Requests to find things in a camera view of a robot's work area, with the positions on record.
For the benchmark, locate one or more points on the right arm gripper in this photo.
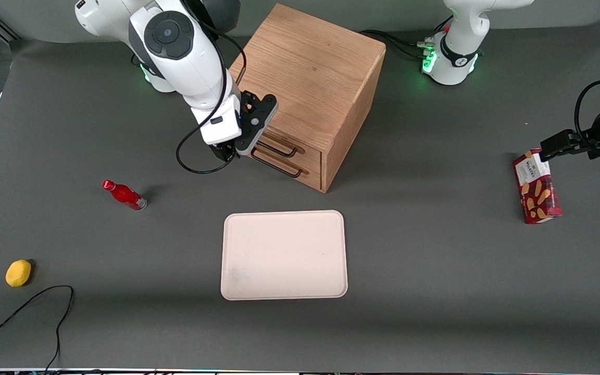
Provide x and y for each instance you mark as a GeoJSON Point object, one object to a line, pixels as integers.
{"type": "Point", "coordinates": [224, 151]}

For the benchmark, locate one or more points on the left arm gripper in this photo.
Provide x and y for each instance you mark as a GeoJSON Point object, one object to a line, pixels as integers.
{"type": "Point", "coordinates": [595, 138]}

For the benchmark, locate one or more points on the wooden drawer with inside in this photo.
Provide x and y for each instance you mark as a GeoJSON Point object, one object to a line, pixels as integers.
{"type": "Point", "coordinates": [311, 156]}

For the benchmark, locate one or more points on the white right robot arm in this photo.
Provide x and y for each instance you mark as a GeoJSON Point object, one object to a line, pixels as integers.
{"type": "Point", "coordinates": [175, 47]}

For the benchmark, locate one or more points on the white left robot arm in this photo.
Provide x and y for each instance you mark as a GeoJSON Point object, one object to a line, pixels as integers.
{"type": "Point", "coordinates": [456, 57]}

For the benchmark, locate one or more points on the wooden drawer kept shut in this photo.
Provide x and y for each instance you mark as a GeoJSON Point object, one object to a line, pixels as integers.
{"type": "Point", "coordinates": [313, 179]}

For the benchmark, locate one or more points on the oak wooden drawer cabinet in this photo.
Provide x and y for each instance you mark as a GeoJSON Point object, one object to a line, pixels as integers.
{"type": "Point", "coordinates": [310, 67]}

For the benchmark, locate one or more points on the red shortbread cookie box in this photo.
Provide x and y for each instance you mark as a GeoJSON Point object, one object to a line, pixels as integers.
{"type": "Point", "coordinates": [537, 192]}

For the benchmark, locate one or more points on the small red bottle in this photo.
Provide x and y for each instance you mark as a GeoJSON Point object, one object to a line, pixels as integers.
{"type": "Point", "coordinates": [125, 196]}

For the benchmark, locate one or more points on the cream plastic tray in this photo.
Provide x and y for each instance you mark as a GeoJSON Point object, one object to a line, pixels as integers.
{"type": "Point", "coordinates": [284, 255]}

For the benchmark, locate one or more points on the yellow lemon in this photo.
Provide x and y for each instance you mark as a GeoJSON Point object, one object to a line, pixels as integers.
{"type": "Point", "coordinates": [18, 273]}

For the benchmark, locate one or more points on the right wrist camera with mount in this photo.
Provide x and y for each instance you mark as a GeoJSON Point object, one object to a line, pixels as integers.
{"type": "Point", "coordinates": [255, 125]}

